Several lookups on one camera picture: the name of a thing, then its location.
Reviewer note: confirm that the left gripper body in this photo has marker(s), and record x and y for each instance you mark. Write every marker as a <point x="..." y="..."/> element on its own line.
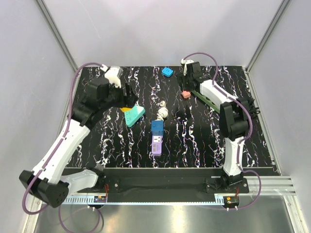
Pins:
<point x="119" y="100"/>

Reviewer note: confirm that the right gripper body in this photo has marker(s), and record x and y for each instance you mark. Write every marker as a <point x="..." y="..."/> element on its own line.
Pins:
<point x="185" y="80"/>

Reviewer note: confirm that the salmon pink small adapter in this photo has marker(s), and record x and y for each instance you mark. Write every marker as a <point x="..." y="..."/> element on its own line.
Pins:
<point x="186" y="94"/>

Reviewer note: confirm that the yellow cube socket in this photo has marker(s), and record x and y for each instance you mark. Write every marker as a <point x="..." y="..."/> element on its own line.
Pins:
<point x="125" y="109"/>

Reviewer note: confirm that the light blue small adapter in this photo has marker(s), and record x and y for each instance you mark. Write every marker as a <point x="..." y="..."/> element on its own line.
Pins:
<point x="167" y="72"/>

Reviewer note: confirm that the blue cube plug adapter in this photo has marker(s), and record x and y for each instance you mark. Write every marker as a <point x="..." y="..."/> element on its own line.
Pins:
<point x="157" y="127"/>

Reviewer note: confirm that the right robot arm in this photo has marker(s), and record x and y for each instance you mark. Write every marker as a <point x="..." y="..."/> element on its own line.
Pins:
<point x="235" y="122"/>

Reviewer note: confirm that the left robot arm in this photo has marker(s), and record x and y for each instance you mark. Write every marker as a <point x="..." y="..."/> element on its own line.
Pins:
<point x="46" y="180"/>

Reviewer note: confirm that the teal triangular power socket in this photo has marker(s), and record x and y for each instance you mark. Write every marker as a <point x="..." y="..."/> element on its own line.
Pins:
<point x="133" y="115"/>

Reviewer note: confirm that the green power strip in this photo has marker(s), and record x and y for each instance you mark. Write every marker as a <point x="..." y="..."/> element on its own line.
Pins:
<point x="206" y="101"/>

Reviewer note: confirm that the purple white power strip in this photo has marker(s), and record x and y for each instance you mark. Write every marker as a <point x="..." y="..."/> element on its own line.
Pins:
<point x="157" y="145"/>

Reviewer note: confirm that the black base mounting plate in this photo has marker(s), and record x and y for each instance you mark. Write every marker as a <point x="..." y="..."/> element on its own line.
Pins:
<point x="209" y="180"/>

